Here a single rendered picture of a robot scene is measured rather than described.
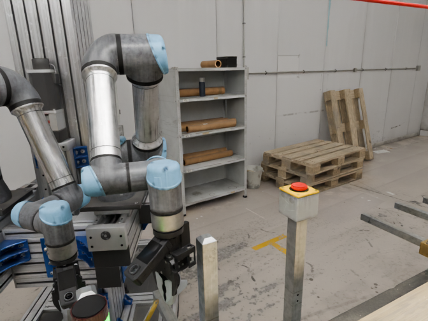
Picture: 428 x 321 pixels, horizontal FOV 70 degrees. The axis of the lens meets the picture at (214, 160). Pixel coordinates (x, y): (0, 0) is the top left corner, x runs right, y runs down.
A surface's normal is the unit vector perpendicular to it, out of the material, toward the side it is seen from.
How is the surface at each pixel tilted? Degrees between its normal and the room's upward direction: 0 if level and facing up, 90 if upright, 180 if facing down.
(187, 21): 90
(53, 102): 90
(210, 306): 90
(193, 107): 90
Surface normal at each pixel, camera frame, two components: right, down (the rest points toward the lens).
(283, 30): 0.55, 0.22
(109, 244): 0.07, 0.27
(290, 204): -0.89, 0.14
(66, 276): 0.17, -0.71
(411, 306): -0.03, -0.96
